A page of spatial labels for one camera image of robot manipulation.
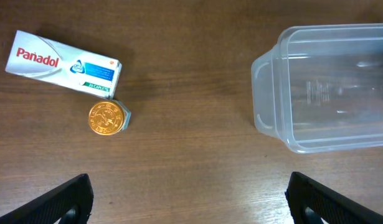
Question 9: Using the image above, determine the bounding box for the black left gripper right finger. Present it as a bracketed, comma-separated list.
[285, 172, 383, 224]

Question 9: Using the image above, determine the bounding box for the clear plastic container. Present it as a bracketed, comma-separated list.
[251, 23, 383, 154]

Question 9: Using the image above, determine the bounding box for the gold lid small jar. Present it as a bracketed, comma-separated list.
[88, 100, 131, 136]

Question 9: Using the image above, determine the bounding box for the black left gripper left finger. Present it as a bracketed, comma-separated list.
[0, 174, 94, 224]

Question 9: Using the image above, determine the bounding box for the white Panadol box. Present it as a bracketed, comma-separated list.
[5, 30, 122, 100]

